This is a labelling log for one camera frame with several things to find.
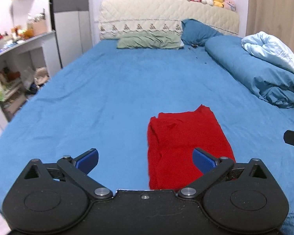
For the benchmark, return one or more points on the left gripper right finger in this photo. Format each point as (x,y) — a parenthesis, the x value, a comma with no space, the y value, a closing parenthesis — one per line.
(236,197)

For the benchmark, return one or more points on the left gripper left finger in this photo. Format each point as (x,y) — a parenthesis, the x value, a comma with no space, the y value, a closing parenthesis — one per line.
(52,197)

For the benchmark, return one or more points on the red sweater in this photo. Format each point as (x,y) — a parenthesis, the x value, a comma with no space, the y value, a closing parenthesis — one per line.
(172,137)

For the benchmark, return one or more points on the blue folded duvet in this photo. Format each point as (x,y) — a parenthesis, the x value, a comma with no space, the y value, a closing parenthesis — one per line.
(266,81)

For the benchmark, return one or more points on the light blue blanket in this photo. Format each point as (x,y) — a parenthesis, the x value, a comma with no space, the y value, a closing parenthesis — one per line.
(269,48)

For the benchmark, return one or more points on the blue bed sheet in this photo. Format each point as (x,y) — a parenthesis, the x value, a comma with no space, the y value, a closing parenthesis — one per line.
(105,100)

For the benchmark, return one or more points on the white desk shelf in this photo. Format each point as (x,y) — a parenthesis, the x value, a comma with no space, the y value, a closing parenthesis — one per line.
(25,58)

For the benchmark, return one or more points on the beige curtain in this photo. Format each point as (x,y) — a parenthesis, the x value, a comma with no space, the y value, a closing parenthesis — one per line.
(275,17)

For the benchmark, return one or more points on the dark blue pillow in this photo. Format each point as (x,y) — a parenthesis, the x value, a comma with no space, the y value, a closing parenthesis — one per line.
(196,33)

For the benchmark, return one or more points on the light pink plush toy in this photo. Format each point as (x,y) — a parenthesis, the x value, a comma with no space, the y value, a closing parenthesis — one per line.
(229,5)

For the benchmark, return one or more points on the brown basket on desk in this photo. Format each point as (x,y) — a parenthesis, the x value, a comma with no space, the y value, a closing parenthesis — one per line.
(37,24)

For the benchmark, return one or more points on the green pillow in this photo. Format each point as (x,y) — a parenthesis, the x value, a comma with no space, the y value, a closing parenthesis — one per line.
(153,40)

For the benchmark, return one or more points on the white grey wardrobe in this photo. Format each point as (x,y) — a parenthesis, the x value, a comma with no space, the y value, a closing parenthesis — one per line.
(70,19)

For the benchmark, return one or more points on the beige quilted headboard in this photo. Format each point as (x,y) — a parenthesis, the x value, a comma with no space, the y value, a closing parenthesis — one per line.
(118,17)

